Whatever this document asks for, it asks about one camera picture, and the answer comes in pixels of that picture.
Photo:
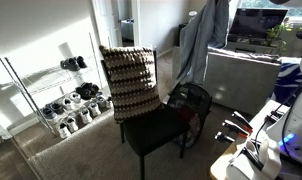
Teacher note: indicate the light blue jean trousers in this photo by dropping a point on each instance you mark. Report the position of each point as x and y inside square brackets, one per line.
[201, 43]

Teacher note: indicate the black mesh washing basket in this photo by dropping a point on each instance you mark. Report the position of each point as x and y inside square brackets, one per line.
[194, 100]

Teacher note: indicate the black chair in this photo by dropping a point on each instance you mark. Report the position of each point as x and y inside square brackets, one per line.
[154, 130]

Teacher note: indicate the grey white sneaker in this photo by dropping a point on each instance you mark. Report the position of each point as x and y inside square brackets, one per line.
[101, 102]
[109, 102]

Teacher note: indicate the black shoe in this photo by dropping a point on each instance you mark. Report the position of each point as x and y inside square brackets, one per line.
[83, 93]
[81, 62]
[92, 88]

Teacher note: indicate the white panel door ajar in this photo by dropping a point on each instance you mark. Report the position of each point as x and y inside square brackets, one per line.
[106, 23]

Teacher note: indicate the dark grey shoe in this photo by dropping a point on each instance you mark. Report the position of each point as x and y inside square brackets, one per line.
[71, 64]

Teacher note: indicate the grey sofa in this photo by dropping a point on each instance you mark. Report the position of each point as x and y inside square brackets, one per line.
[244, 80]

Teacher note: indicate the grey television stand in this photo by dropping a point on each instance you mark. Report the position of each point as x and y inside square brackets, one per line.
[251, 46]

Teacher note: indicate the black flat screen television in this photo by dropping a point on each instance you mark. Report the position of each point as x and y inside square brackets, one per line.
[257, 21]

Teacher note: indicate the green potted plant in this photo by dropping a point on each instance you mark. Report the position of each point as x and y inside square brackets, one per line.
[276, 32]

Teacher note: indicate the blue white striped blanket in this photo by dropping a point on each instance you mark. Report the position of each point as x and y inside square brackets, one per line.
[289, 80]

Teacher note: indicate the bright window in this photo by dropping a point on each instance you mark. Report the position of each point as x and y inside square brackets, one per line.
[277, 4]

